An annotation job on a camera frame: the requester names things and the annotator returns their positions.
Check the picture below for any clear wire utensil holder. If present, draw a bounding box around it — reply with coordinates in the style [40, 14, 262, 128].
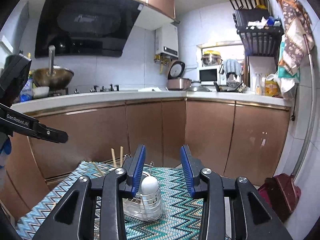
[123, 161, 165, 222]

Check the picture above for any white ceramic spoon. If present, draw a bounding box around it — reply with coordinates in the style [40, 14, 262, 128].
[141, 176, 159, 194]

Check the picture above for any blue white gloved hand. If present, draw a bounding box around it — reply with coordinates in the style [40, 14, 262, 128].
[0, 133, 12, 168]

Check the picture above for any blue label bottle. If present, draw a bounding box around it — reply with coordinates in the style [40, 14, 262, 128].
[19, 52, 34, 103]

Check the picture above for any dark red dustpan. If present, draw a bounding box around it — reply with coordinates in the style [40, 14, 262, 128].
[258, 173, 301, 223]

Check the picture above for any white small bowl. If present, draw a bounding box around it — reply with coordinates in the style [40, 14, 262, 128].
[33, 86, 49, 99]

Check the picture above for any zigzag patterned table mat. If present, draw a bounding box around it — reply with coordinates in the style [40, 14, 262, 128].
[16, 161, 203, 239]

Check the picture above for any black range hood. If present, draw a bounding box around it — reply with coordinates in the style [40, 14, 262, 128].
[35, 0, 144, 58]

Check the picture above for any yellow oil bottle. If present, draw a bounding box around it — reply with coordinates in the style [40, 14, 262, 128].
[264, 74, 279, 97]

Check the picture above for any metal pot lid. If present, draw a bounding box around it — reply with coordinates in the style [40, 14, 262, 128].
[184, 81, 210, 92]

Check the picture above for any white microwave oven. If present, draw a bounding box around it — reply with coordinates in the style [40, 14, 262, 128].
[198, 65, 226, 86]

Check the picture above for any rose gold rice cooker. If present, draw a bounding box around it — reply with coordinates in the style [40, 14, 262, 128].
[167, 60, 191, 90]

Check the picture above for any white water heater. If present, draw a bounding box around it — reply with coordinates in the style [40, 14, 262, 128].
[155, 23, 178, 59]

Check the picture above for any patterned hanging cloth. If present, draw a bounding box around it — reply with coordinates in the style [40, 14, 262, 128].
[276, 0, 315, 76]

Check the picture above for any metal wok with handle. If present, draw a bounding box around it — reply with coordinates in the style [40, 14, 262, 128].
[33, 45, 74, 90]

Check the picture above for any black wall rack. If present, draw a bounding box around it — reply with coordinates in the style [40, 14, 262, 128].
[229, 0, 284, 57]

